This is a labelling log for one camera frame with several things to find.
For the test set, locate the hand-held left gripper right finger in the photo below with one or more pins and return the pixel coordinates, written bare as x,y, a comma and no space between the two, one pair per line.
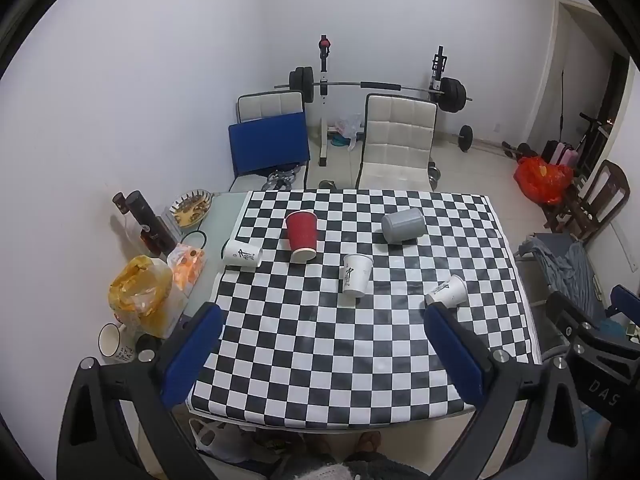
456,360

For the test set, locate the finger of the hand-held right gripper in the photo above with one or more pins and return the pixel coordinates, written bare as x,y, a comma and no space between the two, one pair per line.
625,301
572,317

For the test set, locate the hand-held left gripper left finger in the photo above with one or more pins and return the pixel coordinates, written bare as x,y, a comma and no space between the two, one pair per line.
192,355

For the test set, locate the white printed paper cup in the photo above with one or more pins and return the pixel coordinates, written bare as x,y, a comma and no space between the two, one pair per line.
449,292
356,274
240,254

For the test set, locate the grey plastic cup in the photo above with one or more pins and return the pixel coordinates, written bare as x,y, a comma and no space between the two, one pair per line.
404,226

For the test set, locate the red paper cup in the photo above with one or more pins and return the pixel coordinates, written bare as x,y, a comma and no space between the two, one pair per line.
301,235

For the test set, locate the white rack upright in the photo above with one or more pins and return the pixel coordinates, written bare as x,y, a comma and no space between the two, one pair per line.
324,110

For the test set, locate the black rack upright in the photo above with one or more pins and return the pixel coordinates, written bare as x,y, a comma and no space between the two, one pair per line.
438,67

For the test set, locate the grey cloth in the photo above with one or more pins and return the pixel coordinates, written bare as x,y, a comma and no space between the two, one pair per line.
562,265

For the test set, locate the white ceramic mug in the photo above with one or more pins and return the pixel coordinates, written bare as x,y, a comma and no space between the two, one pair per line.
114,344

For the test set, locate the yellow plastic bag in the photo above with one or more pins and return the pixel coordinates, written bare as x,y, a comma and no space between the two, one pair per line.
140,295

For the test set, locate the orange snack packet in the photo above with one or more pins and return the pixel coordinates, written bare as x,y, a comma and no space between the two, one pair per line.
187,266

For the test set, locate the white plastic bag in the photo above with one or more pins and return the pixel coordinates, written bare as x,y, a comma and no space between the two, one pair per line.
217,442

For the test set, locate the dark wooden chair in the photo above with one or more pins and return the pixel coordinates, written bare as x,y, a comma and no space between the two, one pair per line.
597,200

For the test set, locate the black white checkered tablecloth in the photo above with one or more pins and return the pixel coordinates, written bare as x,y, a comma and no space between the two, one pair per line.
310,340

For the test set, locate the tall black cylinder tin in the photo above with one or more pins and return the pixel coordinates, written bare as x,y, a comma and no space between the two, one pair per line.
147,222

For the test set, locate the red plastic bag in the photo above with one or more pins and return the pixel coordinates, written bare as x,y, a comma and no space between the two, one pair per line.
542,180

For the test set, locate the patterned snack bowl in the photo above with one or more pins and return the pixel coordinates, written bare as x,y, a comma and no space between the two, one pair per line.
190,208

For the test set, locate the pink suitcase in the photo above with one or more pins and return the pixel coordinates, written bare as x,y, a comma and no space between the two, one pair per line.
565,154

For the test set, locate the small black cylinder tin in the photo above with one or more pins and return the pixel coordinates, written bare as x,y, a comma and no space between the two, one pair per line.
120,203

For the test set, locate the black kick scooter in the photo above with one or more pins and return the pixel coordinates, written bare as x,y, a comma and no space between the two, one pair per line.
592,132

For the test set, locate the metal bowl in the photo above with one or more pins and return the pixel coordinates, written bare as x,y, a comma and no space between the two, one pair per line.
435,172

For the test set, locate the chrome dumbbells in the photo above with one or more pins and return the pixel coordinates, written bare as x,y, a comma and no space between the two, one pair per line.
281,178

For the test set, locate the short bar with plate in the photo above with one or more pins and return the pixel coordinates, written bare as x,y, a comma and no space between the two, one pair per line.
465,138

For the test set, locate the blue padded panel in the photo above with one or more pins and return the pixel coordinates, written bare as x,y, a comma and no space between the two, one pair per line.
268,142

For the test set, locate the white quilted chair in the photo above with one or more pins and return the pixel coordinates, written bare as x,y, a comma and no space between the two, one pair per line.
270,105
397,140

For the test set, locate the barbell with black plates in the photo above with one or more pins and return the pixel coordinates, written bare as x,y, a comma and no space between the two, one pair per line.
452,94

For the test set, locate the clear plastic bag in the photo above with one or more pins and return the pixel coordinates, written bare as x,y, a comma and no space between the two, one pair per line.
350,127

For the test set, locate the white door frame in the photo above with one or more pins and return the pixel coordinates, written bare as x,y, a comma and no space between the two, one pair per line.
545,75

